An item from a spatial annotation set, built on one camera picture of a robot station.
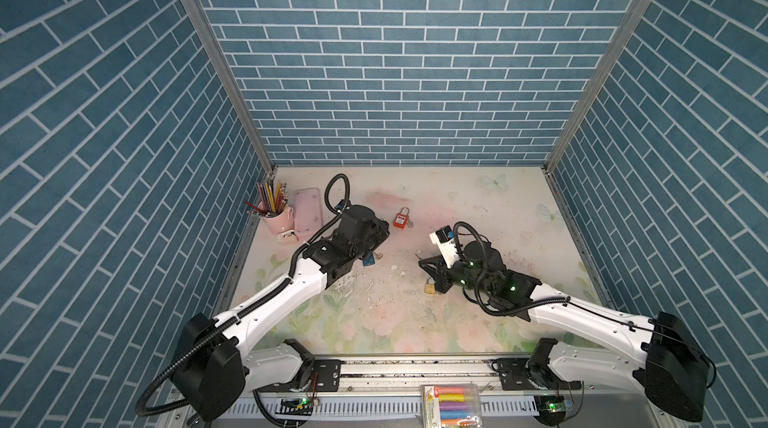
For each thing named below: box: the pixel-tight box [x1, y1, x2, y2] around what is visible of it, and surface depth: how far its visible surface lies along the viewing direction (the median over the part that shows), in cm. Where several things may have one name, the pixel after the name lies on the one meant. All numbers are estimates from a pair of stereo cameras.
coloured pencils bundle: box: [244, 180, 288, 217], surface depth 98 cm
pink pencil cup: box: [262, 206, 298, 242], surface depth 100 cm
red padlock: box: [393, 207, 410, 229], surface depth 105 cm
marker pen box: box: [421, 384, 483, 428], surface depth 70 cm
